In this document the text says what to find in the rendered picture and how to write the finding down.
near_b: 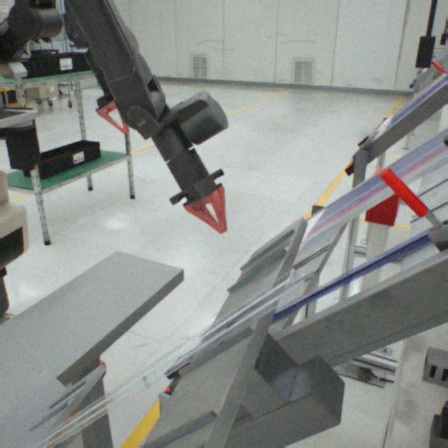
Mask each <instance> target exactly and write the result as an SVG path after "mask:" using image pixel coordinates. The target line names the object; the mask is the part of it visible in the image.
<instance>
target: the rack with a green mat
mask: <svg viewBox="0 0 448 448"><path fill-rule="evenodd" d="M91 78H96V77H95V75H94V73H93V72H92V71H85V72H78V73H70V74H63V75H55V76H48V77H40V78H33V79H22V77H21V78H14V79H10V78H4V77H3V76H0V88H7V89H16V94H17V98H18V103H19V108H27V105H26V100H25V95H24V90H23V89H26V88H33V87H39V86H46V85H52V84H58V83H65V82H71V81H74V84H75V91H76V98H77V105H78V119H79V126H80V133H81V140H82V139H84V140H87V135H86V128H85V120H84V113H83V105H82V99H81V91H80V87H81V84H80V80H84V79H91ZM124 140H125V150H126V153H123V152H117V151H104V150H101V157H100V158H98V159H95V160H92V161H90V162H88V163H85V164H83V165H80V166H77V167H75V168H72V169H70V170H68V171H65V172H60V173H57V174H55V175H52V176H50V177H47V178H44V179H40V177H39V172H38V167H37V165H36V167H35V169H34V171H30V173H31V177H27V176H24V173H23V170H17V171H14V172H12V173H9V174H7V178H8V189H9V191H13V192H18V193H26V194H31V195H35V197H36V202H37V207H38V212H39V222H40V227H41V232H42V237H43V242H44V245H51V240H50V234H49V229H48V224H47V219H46V213H45V209H44V203H43V198H42V194H45V193H47V192H50V191H55V190H56V189H58V188H61V187H63V186H66V185H68V184H71V183H72V182H74V181H77V180H79V179H82V178H84V177H87V189H88V191H92V190H93V186H92V179H91V174H93V173H95V172H98V171H100V170H103V169H107V168H109V167H112V166H114V165H116V164H119V163H121V162H123V161H125V160H126V161H127V170H128V181H129V191H130V199H136V196H135V186H134V174H133V164H132V152H131V142H130V131H129V127H128V132H127V133H125V139H124Z"/></svg>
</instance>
